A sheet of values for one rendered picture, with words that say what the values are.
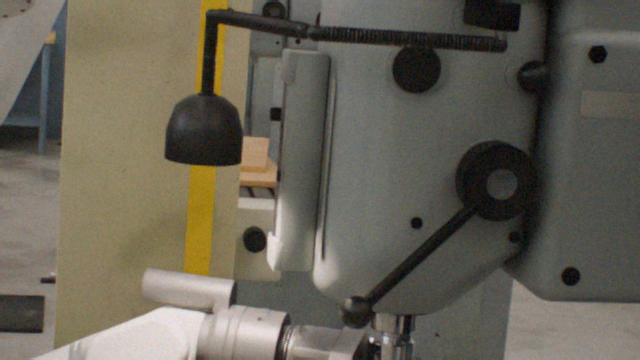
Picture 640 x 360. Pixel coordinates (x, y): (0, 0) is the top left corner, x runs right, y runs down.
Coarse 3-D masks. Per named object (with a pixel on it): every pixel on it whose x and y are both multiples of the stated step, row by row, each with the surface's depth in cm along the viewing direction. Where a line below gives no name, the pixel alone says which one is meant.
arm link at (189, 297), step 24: (144, 288) 128; (168, 288) 128; (192, 288) 127; (216, 288) 127; (168, 312) 126; (192, 312) 128; (216, 312) 127; (240, 312) 127; (192, 336) 126; (216, 336) 125
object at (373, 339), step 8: (368, 336) 125; (376, 336) 125; (368, 344) 125; (376, 344) 124; (384, 344) 123; (392, 344) 123; (400, 344) 123; (408, 344) 124; (384, 352) 123; (392, 352) 123; (400, 352) 123; (408, 352) 124
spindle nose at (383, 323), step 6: (378, 318) 123; (384, 318) 123; (390, 318) 123; (396, 318) 123; (402, 318) 123; (414, 318) 124; (372, 324) 124; (378, 324) 123; (384, 324) 123; (390, 324) 123; (396, 324) 123; (402, 324) 123; (414, 324) 124; (378, 330) 123; (384, 330) 123; (390, 330) 123; (396, 330) 123; (402, 330) 123; (414, 330) 124
